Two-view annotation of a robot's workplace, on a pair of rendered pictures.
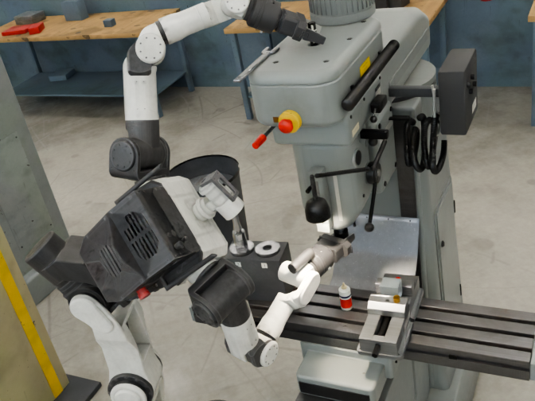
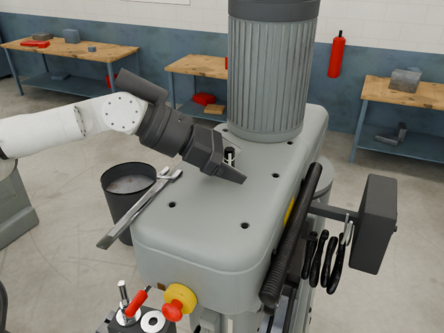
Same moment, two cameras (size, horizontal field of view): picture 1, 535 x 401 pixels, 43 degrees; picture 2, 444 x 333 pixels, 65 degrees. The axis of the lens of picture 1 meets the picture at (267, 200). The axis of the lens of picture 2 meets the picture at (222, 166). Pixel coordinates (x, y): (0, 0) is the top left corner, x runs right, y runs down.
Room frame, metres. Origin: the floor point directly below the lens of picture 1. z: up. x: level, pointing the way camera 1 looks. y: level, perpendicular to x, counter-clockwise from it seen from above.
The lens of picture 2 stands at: (1.25, -0.13, 2.31)
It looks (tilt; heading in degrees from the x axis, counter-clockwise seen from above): 33 degrees down; 353
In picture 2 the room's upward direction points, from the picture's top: straight up
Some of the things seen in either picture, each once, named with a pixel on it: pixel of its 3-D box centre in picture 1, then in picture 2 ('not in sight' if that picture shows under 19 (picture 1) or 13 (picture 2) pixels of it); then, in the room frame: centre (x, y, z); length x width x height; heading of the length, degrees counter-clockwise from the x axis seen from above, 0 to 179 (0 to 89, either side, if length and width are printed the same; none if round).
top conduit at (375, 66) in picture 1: (371, 72); (295, 217); (1.81, -0.36, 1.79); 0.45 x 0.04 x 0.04; 150
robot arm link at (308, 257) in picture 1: (302, 268); not in sight; (1.72, -0.06, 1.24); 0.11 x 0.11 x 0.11; 45
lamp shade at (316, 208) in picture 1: (317, 208); not in sight; (1.67, -0.13, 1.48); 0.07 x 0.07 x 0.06
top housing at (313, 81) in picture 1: (319, 68); (230, 199); (1.87, -0.22, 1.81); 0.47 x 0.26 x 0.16; 150
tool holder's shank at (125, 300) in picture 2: (235, 218); (123, 293); (2.08, 0.12, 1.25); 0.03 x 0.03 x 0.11
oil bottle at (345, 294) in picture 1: (345, 295); not in sight; (1.87, -0.20, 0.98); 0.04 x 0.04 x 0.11
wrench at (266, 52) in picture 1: (255, 64); (143, 203); (1.77, -0.04, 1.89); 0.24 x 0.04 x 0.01; 151
